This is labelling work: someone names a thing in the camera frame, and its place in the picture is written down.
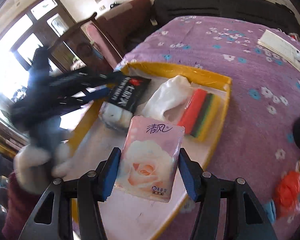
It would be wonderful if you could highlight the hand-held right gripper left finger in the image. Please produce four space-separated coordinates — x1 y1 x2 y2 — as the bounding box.
17 147 122 240

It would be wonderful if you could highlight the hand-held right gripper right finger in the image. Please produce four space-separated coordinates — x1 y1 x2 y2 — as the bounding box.
178 147 278 240

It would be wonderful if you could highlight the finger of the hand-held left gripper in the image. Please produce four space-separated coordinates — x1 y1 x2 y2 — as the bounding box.
57 84 113 117
49 69 123 97

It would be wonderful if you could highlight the black snack packet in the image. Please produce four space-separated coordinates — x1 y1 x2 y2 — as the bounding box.
107 74 152 113

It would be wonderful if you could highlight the pink rose tissue pack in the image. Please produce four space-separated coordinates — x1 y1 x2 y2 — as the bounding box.
114 115 185 203

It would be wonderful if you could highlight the yellow tray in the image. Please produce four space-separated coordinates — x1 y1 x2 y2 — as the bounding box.
67 61 233 240

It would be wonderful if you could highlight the person's left forearm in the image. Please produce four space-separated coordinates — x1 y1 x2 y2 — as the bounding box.
1 170 44 240

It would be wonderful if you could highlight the person's left hand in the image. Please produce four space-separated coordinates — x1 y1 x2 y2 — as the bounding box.
14 142 74 194

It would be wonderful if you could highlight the white wrapped packet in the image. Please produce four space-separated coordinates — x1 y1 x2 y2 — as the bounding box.
99 101 134 132

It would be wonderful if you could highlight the dark wooden chair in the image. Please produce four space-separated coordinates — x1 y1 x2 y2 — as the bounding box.
47 12 125 75

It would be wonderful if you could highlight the colourful sponge pack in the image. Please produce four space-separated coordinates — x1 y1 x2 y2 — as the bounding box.
177 88 222 143

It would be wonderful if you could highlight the white cloth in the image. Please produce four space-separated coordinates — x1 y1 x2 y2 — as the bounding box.
142 75 193 120

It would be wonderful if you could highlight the brown armchair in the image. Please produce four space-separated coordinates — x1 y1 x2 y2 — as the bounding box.
96 0 155 55

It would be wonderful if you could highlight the wooden glass door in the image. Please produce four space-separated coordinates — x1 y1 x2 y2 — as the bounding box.
0 0 90 140

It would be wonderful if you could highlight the red plastic bag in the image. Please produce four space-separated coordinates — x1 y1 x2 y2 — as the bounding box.
274 170 300 214

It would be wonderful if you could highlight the black sofa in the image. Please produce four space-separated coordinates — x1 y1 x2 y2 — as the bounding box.
152 0 300 40

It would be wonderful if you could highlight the white notebook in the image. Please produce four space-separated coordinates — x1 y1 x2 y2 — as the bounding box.
257 29 300 75

